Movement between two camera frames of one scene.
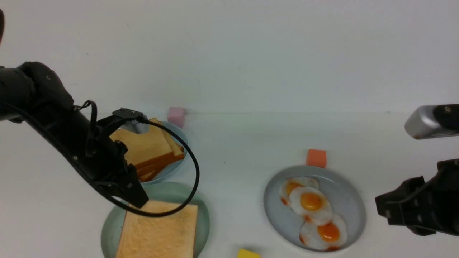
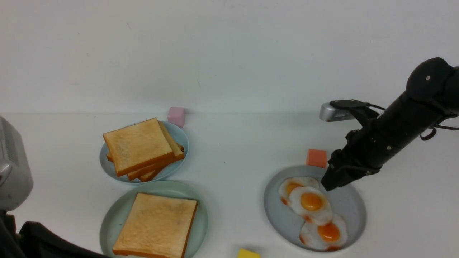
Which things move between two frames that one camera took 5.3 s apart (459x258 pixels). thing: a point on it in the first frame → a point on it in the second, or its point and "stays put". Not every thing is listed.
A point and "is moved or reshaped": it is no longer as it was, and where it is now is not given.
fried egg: x=313 y=204 stays put
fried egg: x=331 y=236 stays put
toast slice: x=173 y=235 is moved or reshaped
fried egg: x=288 y=185 stays put
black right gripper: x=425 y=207 → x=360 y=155
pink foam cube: x=176 y=115 stays put
